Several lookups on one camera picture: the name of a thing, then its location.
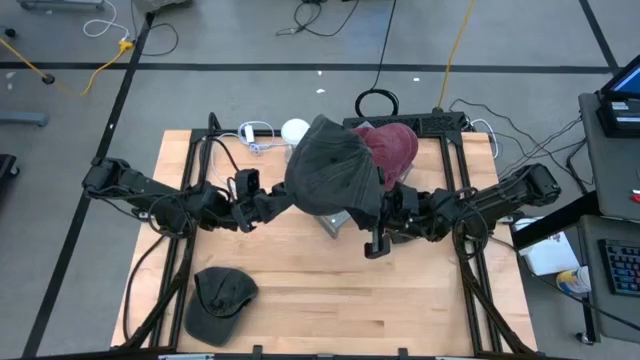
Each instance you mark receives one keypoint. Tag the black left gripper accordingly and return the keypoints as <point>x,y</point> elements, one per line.
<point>247,210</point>

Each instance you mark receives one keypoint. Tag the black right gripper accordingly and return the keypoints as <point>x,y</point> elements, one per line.
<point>415,215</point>

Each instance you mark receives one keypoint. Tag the dark grey baseball cap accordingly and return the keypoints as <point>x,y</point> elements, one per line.
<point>330,170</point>
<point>220,305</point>

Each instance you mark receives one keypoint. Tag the maroon baseball cap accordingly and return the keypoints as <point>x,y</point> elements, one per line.
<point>392,150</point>

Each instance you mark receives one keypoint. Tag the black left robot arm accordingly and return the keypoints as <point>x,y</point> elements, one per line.
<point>130,182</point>

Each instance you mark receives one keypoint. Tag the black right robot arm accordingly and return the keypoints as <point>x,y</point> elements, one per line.
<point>515,190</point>

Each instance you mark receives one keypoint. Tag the white power adapter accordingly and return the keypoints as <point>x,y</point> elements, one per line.
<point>249,133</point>

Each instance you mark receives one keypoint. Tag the black perforated plate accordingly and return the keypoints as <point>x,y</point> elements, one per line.
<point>425,122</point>

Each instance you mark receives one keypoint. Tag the white paper box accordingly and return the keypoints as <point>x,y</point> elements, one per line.
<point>550,255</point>

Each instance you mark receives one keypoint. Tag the white wipes canister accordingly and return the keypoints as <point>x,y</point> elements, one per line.
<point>575,281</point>

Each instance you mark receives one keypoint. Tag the grey desk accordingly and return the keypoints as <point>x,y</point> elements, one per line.
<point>615,315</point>
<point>610,170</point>

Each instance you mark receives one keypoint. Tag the black keyboard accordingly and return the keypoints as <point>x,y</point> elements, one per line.
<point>622,267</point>

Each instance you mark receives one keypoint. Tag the black laptop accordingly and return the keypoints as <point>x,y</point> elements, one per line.
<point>620,115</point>

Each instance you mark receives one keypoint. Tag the grey metal furniture foot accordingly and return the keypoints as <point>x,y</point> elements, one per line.
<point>22,119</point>

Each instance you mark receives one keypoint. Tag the white-topped round post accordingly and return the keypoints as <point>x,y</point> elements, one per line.
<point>295,132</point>

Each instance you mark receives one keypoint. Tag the black frame bracket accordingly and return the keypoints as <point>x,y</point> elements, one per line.
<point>402,352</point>
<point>257,351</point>

